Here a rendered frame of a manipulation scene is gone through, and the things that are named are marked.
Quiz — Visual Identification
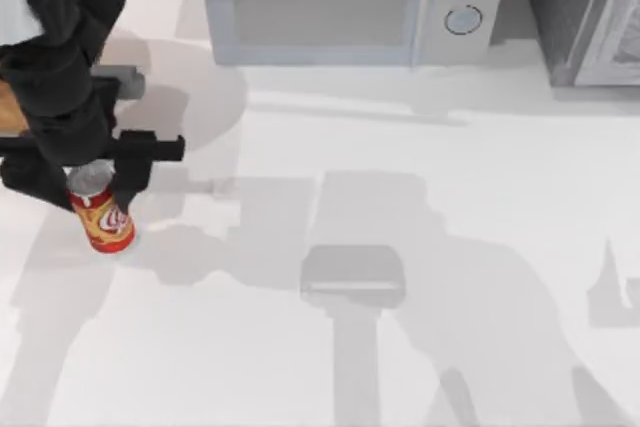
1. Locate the red and orange can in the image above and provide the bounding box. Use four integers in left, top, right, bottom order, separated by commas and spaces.
66, 163, 137, 254

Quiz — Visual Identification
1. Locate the microwave oven door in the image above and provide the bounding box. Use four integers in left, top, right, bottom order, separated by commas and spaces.
198, 0, 434, 68

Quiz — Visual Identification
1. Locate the pale microwave oven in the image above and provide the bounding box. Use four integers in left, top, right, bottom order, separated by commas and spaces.
196, 0, 515, 69

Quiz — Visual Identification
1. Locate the round microwave knob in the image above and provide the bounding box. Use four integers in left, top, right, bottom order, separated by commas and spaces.
443, 3, 484, 38

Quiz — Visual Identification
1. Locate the grey cabinet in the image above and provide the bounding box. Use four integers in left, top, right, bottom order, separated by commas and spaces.
516, 0, 640, 89

